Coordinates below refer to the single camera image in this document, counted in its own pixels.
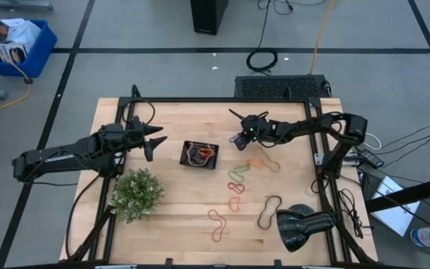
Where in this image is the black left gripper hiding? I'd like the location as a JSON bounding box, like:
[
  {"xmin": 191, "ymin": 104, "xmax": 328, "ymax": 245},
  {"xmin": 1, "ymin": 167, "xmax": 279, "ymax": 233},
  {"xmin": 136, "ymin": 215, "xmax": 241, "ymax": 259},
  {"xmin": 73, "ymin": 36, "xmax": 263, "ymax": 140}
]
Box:
[{"xmin": 123, "ymin": 116, "xmax": 169, "ymax": 163}]

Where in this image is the large tan rubber band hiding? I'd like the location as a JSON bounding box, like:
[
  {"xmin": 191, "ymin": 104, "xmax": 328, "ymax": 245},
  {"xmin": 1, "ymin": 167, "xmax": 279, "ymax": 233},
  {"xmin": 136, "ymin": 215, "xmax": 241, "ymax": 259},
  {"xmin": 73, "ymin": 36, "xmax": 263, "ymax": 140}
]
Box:
[{"xmin": 254, "ymin": 145, "xmax": 281, "ymax": 173}]

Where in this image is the green rubber band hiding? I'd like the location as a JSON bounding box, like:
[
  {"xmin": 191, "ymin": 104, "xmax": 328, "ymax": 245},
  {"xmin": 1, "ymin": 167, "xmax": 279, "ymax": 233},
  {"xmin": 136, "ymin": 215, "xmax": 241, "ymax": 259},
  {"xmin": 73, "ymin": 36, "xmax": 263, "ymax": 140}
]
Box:
[{"xmin": 227, "ymin": 163, "xmax": 252, "ymax": 185}]

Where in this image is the small red rubber band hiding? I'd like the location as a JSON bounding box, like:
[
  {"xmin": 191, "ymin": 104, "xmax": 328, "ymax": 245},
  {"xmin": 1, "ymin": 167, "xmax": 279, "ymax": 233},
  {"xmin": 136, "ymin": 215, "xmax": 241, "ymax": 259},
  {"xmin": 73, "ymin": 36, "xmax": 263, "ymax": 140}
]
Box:
[{"xmin": 227, "ymin": 182, "xmax": 246, "ymax": 195}]

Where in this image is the large black rubber band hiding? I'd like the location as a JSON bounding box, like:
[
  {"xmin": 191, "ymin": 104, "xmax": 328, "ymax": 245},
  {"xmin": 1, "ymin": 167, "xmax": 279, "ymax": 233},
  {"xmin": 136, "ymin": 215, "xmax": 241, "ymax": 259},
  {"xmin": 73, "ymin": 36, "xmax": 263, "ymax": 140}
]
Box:
[{"xmin": 256, "ymin": 194, "xmax": 284, "ymax": 231}]

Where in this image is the large red rubber band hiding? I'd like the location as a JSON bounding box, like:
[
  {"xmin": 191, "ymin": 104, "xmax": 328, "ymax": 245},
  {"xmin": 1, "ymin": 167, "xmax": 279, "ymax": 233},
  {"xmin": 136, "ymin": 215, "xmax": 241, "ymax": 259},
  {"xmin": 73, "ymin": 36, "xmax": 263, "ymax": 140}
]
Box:
[{"xmin": 207, "ymin": 208, "xmax": 228, "ymax": 244}]

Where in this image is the blue plastic bin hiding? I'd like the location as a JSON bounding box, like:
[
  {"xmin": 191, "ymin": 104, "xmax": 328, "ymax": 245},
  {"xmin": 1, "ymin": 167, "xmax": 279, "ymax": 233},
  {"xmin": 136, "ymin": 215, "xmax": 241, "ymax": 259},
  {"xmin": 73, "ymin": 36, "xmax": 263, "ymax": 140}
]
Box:
[{"xmin": 0, "ymin": 19, "xmax": 58, "ymax": 79}]

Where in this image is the black slotted plastic basket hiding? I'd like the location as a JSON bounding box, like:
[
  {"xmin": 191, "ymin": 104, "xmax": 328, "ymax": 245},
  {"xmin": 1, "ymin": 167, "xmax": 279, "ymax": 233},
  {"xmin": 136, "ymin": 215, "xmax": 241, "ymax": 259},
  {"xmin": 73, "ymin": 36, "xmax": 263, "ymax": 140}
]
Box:
[{"xmin": 178, "ymin": 140, "xmax": 220, "ymax": 170}]

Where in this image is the black perforated case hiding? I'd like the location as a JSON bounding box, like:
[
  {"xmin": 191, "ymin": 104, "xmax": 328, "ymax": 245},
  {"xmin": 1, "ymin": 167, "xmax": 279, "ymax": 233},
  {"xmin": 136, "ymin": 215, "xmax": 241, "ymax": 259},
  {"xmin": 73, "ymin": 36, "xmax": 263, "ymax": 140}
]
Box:
[{"xmin": 233, "ymin": 74, "xmax": 332, "ymax": 100}]

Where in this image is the green artificial plant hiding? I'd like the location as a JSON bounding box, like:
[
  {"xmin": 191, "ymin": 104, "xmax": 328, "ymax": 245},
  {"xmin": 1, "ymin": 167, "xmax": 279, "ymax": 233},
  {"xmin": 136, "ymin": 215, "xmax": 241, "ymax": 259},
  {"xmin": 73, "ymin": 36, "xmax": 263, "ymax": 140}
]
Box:
[{"xmin": 108, "ymin": 167, "xmax": 166, "ymax": 224}]

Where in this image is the black desk lamp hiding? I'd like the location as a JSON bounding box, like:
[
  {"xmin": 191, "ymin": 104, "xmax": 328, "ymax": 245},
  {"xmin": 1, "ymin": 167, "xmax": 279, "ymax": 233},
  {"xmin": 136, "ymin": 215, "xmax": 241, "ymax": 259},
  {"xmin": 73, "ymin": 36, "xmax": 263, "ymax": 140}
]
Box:
[{"xmin": 275, "ymin": 203, "xmax": 336, "ymax": 253}]

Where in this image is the black computer tower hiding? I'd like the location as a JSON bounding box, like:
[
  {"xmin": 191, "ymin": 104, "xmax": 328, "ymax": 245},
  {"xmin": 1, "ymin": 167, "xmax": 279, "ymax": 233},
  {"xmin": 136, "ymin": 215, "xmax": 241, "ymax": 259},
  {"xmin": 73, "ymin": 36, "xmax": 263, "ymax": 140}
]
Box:
[{"xmin": 190, "ymin": 0, "xmax": 229, "ymax": 36}]

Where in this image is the black beam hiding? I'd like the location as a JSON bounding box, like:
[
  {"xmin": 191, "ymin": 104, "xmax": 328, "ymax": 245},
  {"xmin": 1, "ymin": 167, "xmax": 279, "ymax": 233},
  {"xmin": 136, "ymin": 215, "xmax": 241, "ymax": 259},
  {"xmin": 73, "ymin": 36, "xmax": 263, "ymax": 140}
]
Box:
[{"xmin": 364, "ymin": 173, "xmax": 430, "ymax": 214}]

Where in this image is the white printed box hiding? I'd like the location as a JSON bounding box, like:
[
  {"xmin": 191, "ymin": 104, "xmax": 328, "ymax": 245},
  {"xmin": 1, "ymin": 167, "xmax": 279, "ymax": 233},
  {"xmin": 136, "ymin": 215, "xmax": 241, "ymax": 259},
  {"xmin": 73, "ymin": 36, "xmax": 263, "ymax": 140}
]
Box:
[
  {"xmin": 0, "ymin": 17, "xmax": 42, "ymax": 53},
  {"xmin": 0, "ymin": 41, "xmax": 28, "ymax": 65}
]

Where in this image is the white paper sheet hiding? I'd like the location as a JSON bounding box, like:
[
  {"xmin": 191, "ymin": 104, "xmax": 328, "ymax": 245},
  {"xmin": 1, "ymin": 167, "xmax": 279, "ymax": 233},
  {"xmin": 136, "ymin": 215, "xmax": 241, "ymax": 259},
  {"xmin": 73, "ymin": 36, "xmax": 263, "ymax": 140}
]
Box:
[{"xmin": 370, "ymin": 175, "xmax": 421, "ymax": 238}]

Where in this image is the white bottle blue label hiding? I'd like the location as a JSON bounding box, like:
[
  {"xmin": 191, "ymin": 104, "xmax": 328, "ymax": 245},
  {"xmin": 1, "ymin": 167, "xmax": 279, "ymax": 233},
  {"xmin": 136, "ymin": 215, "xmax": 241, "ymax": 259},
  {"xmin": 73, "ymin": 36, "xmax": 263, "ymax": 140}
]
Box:
[{"xmin": 410, "ymin": 226, "xmax": 430, "ymax": 248}]

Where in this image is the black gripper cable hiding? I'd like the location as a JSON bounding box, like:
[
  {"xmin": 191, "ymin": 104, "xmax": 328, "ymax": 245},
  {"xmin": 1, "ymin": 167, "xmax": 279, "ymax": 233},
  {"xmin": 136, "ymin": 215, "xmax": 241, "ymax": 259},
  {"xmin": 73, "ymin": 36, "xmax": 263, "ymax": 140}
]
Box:
[{"xmin": 120, "ymin": 97, "xmax": 157, "ymax": 128}]

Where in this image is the black aluminium table frame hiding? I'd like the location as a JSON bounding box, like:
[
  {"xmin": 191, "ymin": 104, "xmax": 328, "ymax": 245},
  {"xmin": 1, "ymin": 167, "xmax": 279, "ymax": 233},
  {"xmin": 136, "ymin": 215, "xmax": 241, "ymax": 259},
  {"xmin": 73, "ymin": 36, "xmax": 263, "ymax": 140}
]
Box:
[{"xmin": 60, "ymin": 84, "xmax": 378, "ymax": 265}]

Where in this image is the black coiled floor cable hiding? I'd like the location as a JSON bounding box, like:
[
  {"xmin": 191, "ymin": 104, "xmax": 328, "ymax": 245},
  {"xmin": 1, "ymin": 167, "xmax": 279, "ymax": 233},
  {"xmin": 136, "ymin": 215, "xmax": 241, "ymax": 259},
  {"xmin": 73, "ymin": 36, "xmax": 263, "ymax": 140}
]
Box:
[{"xmin": 245, "ymin": 0, "xmax": 294, "ymax": 73}]

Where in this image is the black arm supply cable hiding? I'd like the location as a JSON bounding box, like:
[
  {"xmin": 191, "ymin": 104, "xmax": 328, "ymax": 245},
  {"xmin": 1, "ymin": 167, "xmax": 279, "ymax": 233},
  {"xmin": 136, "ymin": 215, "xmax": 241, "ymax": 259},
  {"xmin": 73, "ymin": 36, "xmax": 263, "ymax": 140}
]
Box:
[{"xmin": 64, "ymin": 173, "xmax": 102, "ymax": 259}]

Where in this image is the white cable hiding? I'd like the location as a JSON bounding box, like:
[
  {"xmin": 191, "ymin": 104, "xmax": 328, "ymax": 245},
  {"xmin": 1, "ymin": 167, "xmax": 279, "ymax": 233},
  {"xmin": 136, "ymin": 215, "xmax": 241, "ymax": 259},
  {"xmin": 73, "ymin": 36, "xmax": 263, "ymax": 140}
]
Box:
[{"xmin": 364, "ymin": 132, "xmax": 382, "ymax": 151}]

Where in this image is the black bundled cable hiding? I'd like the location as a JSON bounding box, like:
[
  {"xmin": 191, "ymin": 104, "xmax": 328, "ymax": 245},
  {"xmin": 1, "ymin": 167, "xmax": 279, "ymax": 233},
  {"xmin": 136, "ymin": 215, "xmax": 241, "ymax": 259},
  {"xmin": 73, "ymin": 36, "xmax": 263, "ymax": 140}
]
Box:
[{"xmin": 338, "ymin": 188, "xmax": 366, "ymax": 240}]

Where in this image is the thin black cable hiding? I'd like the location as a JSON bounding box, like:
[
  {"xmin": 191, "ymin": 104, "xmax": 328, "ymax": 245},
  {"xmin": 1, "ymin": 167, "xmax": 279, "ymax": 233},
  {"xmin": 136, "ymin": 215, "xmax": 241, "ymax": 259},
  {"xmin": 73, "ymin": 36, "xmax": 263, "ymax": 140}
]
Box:
[
  {"xmin": 381, "ymin": 115, "xmax": 430, "ymax": 149},
  {"xmin": 382, "ymin": 125, "xmax": 430, "ymax": 167}
]

